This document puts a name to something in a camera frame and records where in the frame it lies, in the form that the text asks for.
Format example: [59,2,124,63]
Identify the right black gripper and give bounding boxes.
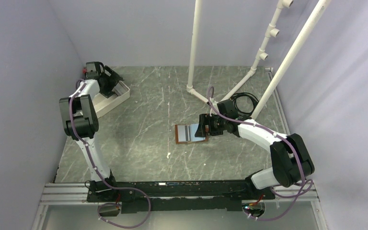
[195,113,228,138]

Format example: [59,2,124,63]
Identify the white rectangular plastic tray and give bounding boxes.
[92,81,130,118]

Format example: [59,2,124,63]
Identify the brown leather card holder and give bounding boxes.
[174,124,208,144]

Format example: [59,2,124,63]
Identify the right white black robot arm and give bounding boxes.
[195,114,315,199]

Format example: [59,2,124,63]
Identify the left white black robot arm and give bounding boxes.
[59,61,122,201]

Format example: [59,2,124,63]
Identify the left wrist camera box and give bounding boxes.
[84,61,104,80]

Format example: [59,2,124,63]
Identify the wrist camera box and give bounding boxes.
[217,99,239,119]
[84,61,104,80]

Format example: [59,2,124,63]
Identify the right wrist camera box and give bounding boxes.
[217,99,239,119]

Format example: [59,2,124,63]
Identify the coiled black cable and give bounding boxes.
[228,92,260,117]

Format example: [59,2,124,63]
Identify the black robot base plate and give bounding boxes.
[87,179,275,214]

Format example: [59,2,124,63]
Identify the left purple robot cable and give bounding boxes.
[68,79,152,229]

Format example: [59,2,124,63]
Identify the white PVC pipe frame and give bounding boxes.
[186,0,332,125]

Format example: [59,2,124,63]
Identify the aluminium extrusion rail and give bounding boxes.
[40,183,320,205]

